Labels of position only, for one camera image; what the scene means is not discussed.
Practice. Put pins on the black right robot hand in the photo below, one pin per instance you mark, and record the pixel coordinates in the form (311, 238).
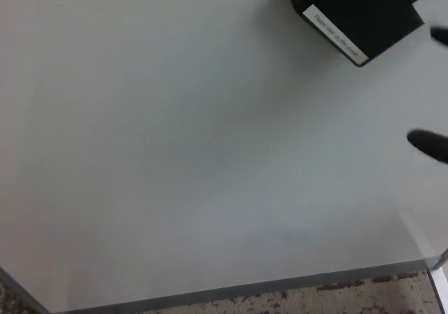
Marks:
(428, 144)

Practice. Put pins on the black magnetic container white label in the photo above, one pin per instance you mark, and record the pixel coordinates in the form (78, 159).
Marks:
(360, 13)

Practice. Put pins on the whiteboard with silver frame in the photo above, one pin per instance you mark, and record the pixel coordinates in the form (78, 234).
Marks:
(175, 135)

